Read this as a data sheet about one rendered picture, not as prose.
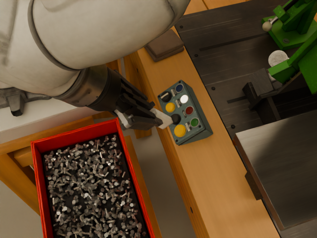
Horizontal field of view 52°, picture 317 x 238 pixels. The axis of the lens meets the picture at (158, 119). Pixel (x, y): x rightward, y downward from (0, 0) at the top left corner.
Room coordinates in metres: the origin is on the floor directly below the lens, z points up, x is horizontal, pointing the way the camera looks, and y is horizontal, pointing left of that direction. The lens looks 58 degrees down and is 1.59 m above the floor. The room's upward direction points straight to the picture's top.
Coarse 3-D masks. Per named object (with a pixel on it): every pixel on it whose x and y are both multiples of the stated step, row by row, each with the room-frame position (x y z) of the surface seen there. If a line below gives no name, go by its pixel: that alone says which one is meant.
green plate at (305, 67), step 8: (312, 40) 0.41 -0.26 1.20; (304, 48) 0.42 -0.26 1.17; (312, 48) 0.41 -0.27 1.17; (296, 56) 0.42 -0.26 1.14; (304, 56) 0.42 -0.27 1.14; (312, 56) 0.41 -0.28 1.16; (288, 64) 0.43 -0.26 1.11; (296, 64) 0.43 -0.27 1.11; (304, 64) 0.41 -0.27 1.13; (312, 64) 0.40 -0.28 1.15; (304, 72) 0.40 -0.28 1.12; (312, 72) 0.39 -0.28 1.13; (312, 80) 0.38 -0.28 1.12; (312, 88) 0.37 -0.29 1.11
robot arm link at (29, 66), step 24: (0, 0) 0.30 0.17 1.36; (24, 0) 0.31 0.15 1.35; (0, 24) 0.28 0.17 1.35; (24, 24) 0.28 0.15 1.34; (0, 48) 0.26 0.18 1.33; (24, 48) 0.26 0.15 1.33; (0, 72) 0.25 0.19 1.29; (24, 72) 0.25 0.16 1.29; (48, 72) 0.26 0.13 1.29; (72, 72) 0.26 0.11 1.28
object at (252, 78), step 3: (252, 75) 0.51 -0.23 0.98; (252, 78) 0.51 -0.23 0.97; (252, 81) 0.50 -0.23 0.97; (255, 81) 0.50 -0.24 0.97; (252, 84) 0.50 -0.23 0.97; (255, 84) 0.49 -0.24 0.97; (255, 87) 0.49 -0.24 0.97; (258, 87) 0.48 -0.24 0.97; (255, 90) 0.48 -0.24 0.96; (258, 90) 0.48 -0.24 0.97; (258, 93) 0.47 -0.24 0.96; (261, 93) 0.47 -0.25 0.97
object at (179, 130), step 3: (177, 126) 0.39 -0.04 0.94; (180, 126) 0.39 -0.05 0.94; (183, 126) 0.39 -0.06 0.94; (177, 129) 0.39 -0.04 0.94; (180, 129) 0.38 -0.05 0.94; (183, 129) 0.38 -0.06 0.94; (174, 132) 0.38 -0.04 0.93; (177, 132) 0.38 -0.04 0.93; (180, 132) 0.38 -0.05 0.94; (183, 132) 0.38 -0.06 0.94; (177, 135) 0.37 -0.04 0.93; (180, 135) 0.37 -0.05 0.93; (183, 135) 0.37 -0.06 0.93
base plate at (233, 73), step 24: (264, 0) 0.90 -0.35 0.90; (288, 0) 0.90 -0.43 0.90; (192, 24) 0.78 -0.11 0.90; (216, 24) 0.78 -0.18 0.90; (240, 24) 0.78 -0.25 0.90; (192, 48) 0.68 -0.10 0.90; (216, 48) 0.68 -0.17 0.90; (240, 48) 0.68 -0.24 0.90; (264, 48) 0.68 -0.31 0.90; (216, 72) 0.59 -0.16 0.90; (240, 72) 0.59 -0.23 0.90; (216, 96) 0.51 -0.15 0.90; (240, 96) 0.51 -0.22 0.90; (312, 96) 0.51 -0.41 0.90; (240, 120) 0.43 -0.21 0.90
